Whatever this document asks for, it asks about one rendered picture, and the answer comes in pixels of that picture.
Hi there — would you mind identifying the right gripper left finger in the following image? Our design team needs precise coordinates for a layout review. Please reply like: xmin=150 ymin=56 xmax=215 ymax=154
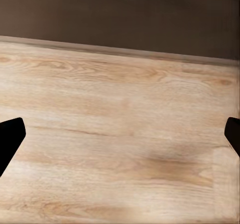
xmin=0 ymin=117 xmax=26 ymax=177

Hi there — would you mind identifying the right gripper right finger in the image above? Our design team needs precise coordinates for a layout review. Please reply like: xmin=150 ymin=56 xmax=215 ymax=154
xmin=224 ymin=117 xmax=240 ymax=156

